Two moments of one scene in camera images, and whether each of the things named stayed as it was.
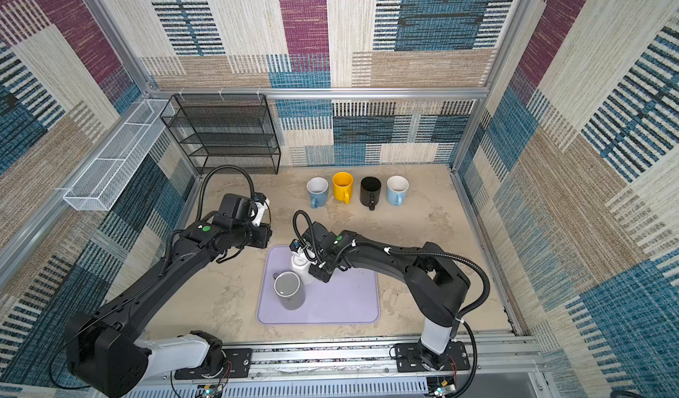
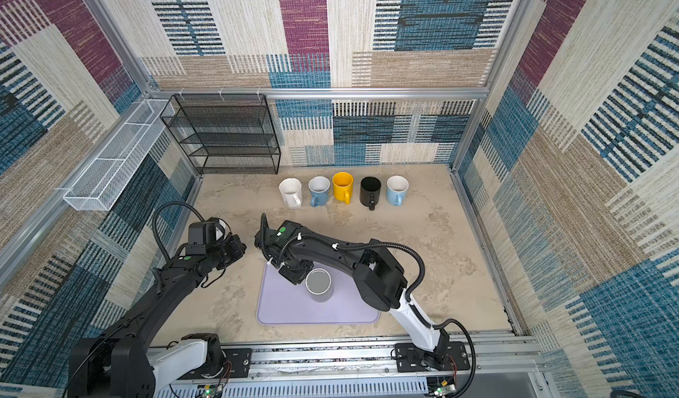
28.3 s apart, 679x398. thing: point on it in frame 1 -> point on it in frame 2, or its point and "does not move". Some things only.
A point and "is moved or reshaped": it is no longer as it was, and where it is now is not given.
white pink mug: (300, 264) is moved or reshaped
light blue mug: (396, 190) does not move
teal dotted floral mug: (317, 187) does not move
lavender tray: (351, 297) does not move
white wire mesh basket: (100, 184) does not move
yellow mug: (343, 186) does not move
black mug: (370, 191) does not move
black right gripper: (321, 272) -> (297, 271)
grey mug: (288, 288) -> (318, 281)
